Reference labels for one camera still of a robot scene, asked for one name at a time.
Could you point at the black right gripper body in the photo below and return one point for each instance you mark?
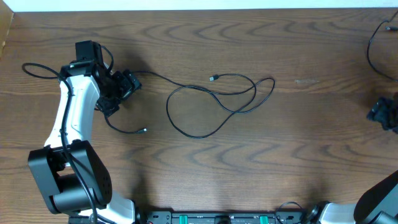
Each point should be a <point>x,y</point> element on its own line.
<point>387,114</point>

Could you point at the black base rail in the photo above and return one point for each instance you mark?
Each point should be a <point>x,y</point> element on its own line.
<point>287,213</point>

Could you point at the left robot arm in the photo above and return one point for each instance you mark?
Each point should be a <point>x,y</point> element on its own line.
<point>68,172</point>

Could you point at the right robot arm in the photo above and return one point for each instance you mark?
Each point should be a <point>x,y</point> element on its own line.
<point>378,205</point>

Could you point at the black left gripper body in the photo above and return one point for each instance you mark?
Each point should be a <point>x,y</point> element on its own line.
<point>120,87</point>

